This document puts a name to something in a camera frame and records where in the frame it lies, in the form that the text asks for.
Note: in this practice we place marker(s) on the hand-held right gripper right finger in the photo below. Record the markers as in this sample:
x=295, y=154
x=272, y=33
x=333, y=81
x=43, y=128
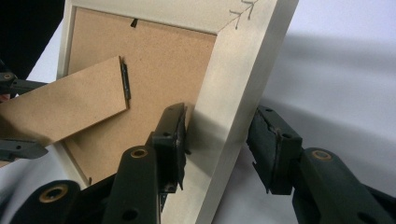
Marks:
x=274, y=155

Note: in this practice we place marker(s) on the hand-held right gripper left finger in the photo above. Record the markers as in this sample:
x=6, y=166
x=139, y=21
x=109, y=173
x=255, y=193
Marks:
x=137, y=186

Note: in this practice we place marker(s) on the white wooden picture frame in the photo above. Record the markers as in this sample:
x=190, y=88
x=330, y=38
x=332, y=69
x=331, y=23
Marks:
x=236, y=77

